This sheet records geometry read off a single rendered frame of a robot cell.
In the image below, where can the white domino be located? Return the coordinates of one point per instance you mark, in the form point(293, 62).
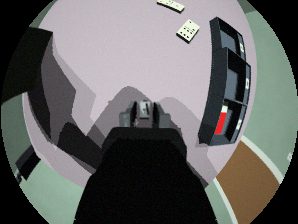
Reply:
point(187, 31)
point(171, 4)

